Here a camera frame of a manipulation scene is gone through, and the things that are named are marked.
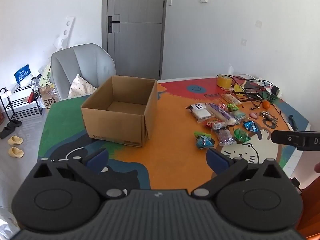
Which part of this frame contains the black phone stand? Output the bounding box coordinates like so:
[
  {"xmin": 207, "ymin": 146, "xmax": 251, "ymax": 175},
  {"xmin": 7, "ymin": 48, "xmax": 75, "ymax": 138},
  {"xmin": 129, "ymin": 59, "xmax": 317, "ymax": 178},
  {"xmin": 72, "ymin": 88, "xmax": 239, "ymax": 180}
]
[{"xmin": 235, "ymin": 91, "xmax": 265, "ymax": 104}]

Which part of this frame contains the rice cracker packet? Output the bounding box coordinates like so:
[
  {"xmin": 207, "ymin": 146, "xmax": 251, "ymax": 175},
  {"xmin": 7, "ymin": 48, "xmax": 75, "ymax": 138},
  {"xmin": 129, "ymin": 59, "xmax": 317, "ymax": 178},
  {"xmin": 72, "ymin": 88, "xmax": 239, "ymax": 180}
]
[{"xmin": 222, "ymin": 94, "xmax": 242, "ymax": 105}]

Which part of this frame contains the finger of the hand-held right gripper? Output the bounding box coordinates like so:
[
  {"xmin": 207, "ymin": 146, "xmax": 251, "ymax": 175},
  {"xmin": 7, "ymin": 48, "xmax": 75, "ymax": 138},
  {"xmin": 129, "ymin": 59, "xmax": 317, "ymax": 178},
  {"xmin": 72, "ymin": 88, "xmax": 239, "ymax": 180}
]
[{"xmin": 271, "ymin": 129, "xmax": 304, "ymax": 150}]

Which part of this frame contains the yellow-green printed bag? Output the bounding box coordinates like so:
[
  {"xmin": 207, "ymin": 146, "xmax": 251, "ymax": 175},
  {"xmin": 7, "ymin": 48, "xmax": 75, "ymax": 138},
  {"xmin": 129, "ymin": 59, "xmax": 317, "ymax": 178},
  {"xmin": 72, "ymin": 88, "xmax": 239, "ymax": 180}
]
[{"xmin": 40, "ymin": 64, "xmax": 54, "ymax": 88}]

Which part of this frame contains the black wire shoe rack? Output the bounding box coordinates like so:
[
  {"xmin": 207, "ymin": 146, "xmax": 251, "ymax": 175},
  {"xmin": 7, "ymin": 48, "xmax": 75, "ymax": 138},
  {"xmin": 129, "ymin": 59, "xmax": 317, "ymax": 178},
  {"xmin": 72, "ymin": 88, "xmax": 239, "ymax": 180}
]
[{"xmin": 0, "ymin": 85, "xmax": 44, "ymax": 123}]

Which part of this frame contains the yellow tape roll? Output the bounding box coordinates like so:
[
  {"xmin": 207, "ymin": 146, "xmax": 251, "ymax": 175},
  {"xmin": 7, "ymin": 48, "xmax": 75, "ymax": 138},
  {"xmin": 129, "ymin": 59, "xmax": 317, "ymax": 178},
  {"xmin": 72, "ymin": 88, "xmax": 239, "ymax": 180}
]
[{"xmin": 216, "ymin": 74, "xmax": 235, "ymax": 88}]

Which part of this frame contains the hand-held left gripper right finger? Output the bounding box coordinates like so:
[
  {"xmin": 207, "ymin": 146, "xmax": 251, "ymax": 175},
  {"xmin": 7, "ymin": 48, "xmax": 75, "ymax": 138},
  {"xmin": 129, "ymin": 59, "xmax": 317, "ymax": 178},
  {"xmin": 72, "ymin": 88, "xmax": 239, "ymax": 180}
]
[{"xmin": 191, "ymin": 147, "xmax": 288, "ymax": 198}]

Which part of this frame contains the green candy packet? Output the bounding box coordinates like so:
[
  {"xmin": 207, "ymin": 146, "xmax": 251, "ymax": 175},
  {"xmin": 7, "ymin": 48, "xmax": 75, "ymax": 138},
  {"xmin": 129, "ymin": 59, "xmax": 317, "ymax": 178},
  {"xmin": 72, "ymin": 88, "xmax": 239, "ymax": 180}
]
[{"xmin": 233, "ymin": 128, "xmax": 251, "ymax": 143}]

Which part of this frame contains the black wire rack with cables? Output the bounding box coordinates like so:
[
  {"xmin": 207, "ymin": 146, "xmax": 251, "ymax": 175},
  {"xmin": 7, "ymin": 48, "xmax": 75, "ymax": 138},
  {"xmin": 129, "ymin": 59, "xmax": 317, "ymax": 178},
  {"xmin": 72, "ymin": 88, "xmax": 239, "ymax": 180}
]
[{"xmin": 225, "ymin": 74, "xmax": 280, "ymax": 111}]

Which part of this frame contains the bunch of keys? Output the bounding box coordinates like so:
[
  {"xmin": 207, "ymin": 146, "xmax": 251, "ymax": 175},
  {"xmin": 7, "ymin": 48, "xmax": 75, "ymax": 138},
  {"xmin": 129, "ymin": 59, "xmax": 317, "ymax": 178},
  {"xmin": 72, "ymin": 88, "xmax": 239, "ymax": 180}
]
[{"xmin": 259, "ymin": 111, "xmax": 278, "ymax": 127}]

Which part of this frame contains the grey door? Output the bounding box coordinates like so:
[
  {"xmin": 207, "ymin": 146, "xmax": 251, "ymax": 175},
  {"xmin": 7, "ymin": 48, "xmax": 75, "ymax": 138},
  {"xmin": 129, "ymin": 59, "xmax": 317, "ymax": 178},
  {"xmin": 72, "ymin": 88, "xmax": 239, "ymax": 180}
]
[{"xmin": 101, "ymin": 0, "xmax": 168, "ymax": 80}]

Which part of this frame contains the black door handle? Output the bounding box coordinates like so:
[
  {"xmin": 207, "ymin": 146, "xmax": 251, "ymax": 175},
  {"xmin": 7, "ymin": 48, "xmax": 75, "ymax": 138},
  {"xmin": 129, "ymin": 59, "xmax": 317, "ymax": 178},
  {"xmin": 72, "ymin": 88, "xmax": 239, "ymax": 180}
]
[{"xmin": 107, "ymin": 16, "xmax": 120, "ymax": 34}]

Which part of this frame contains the blue plastic bag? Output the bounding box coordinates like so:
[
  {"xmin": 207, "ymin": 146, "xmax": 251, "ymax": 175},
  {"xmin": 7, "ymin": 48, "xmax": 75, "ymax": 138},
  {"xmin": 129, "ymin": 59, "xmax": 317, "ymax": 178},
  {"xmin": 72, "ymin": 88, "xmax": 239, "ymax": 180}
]
[{"xmin": 14, "ymin": 65, "xmax": 33, "ymax": 84}]

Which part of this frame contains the white dotted pillow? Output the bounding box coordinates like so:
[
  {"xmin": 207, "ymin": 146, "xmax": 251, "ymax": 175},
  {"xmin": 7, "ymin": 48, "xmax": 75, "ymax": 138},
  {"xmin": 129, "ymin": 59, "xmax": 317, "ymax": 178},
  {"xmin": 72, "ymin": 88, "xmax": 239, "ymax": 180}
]
[{"xmin": 68, "ymin": 74, "xmax": 98, "ymax": 98}]

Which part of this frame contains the green-white snack packet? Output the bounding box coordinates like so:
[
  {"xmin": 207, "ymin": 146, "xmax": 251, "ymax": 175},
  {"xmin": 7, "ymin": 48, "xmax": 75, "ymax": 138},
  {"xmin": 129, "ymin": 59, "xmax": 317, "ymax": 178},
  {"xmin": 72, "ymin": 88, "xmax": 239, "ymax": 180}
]
[{"xmin": 231, "ymin": 110, "xmax": 248, "ymax": 123}]

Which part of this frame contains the white foam board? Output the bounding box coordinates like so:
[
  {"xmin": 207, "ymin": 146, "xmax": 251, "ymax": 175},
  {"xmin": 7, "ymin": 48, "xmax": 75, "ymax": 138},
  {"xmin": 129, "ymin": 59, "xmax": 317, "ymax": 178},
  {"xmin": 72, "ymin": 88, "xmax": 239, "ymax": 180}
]
[{"xmin": 53, "ymin": 17, "xmax": 75, "ymax": 53}]

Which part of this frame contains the white rice cake packet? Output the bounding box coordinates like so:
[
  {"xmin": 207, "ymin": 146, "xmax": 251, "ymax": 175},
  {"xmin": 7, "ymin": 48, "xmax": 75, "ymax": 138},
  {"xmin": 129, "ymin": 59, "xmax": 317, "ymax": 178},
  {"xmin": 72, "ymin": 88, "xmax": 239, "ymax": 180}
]
[{"xmin": 186, "ymin": 103, "xmax": 216, "ymax": 123}]

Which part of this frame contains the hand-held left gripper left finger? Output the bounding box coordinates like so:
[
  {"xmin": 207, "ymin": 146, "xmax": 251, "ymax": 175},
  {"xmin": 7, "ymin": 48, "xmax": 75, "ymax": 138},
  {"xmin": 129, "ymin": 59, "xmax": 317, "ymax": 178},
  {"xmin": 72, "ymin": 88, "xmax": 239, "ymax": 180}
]
[{"xmin": 30, "ymin": 147, "xmax": 129, "ymax": 199}]

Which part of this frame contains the blue candy packet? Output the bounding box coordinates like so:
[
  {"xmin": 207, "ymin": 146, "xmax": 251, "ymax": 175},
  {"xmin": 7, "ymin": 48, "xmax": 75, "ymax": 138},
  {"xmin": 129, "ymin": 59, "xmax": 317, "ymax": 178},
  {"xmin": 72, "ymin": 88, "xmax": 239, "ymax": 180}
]
[{"xmin": 244, "ymin": 120, "xmax": 261, "ymax": 132}]

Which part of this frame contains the purple roll snack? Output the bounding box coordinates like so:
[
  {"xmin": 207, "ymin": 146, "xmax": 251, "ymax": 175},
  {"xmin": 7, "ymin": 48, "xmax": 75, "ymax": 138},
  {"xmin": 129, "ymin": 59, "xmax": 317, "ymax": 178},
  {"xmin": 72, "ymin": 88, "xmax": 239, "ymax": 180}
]
[{"xmin": 209, "ymin": 102, "xmax": 237, "ymax": 126}]

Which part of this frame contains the small printed cardboard box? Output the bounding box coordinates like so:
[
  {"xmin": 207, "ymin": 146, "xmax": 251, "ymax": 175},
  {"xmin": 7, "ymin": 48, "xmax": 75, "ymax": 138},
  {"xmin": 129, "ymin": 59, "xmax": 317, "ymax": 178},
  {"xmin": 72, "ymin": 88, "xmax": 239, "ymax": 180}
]
[{"xmin": 39, "ymin": 86, "xmax": 60, "ymax": 110}]

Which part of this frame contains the purple snack clear packet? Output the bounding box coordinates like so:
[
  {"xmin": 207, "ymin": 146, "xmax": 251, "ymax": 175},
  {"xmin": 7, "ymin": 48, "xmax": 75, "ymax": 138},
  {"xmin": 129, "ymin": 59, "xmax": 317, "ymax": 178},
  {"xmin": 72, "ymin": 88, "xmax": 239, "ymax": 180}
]
[{"xmin": 212, "ymin": 127, "xmax": 237, "ymax": 147}]

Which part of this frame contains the grey upholstered chair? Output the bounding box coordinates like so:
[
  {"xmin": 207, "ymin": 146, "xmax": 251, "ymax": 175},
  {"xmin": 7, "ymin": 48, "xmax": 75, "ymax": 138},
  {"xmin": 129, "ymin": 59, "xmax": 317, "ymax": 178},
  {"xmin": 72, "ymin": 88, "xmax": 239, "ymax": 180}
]
[{"xmin": 51, "ymin": 43, "xmax": 117, "ymax": 102}]

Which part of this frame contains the green-blue candy packet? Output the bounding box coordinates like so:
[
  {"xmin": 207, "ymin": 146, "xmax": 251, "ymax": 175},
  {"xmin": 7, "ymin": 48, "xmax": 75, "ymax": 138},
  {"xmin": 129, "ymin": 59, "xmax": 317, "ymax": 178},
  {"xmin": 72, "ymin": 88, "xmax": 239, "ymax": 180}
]
[{"xmin": 194, "ymin": 131, "xmax": 215, "ymax": 149}]

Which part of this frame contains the brown cardboard box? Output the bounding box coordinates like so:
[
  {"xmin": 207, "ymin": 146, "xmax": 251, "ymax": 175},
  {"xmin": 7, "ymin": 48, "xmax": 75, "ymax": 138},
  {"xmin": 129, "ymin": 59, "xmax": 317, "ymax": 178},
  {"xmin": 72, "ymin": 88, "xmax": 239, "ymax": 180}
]
[{"xmin": 80, "ymin": 75, "xmax": 158, "ymax": 147}]

